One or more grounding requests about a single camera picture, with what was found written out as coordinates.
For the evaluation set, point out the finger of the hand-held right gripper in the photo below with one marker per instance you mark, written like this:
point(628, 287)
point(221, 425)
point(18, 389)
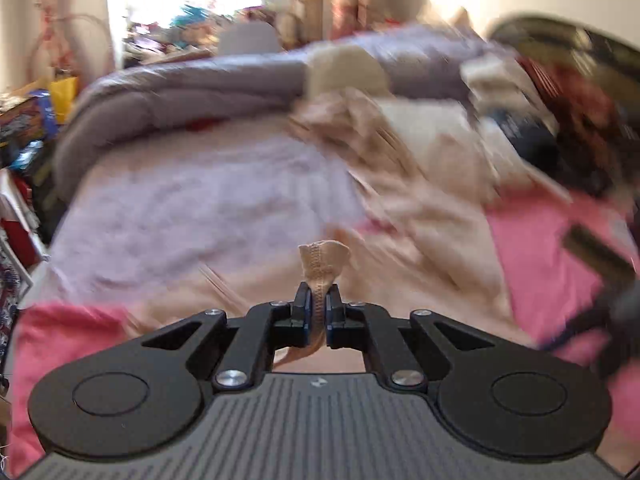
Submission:
point(595, 252)

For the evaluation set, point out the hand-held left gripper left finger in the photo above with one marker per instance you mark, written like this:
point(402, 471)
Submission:
point(304, 316)

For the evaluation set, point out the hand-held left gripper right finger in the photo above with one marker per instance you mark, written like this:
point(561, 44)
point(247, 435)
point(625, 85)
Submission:
point(336, 316)

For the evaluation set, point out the beige shirt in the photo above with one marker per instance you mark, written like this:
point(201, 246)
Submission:
point(321, 260)

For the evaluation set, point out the pink blanket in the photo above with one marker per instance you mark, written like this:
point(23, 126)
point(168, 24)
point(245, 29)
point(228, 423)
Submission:
point(525, 260)

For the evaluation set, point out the navy garment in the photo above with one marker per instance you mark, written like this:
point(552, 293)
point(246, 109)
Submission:
point(525, 135)

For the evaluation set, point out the lavender bed sheet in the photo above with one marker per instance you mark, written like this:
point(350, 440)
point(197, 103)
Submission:
point(200, 210)

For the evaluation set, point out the red striped garment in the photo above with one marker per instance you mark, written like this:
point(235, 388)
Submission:
point(570, 105)

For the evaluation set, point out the crumpled beige garment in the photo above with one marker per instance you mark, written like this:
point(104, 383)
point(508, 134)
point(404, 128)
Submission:
point(350, 125)

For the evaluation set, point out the folded white garment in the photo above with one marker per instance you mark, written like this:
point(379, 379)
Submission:
point(490, 77)

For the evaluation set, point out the cream cushion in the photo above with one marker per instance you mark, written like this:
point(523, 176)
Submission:
point(345, 70)

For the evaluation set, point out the grey duvet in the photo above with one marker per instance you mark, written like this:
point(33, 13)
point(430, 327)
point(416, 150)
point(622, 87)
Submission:
point(200, 85)

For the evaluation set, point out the pile of colourful clutter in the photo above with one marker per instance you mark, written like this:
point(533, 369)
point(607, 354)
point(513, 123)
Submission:
point(200, 25)

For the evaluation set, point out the yellow bag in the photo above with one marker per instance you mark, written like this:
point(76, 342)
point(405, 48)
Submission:
point(64, 97)

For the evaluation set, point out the colourful printed box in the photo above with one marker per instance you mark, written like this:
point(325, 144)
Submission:
point(25, 120)

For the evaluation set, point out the rattan hoop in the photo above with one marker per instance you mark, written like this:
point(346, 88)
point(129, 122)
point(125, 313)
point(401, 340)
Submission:
point(37, 55)

